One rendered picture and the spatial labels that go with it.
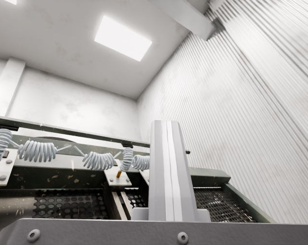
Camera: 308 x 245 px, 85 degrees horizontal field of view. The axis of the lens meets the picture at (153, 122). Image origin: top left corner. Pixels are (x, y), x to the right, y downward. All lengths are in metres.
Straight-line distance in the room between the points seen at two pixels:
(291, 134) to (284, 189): 0.67
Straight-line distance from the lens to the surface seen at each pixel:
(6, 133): 0.66
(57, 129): 0.66
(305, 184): 2.60
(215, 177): 1.36
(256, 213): 1.41
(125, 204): 0.72
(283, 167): 2.65
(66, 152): 1.27
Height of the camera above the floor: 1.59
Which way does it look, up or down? 33 degrees up
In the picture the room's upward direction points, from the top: 11 degrees counter-clockwise
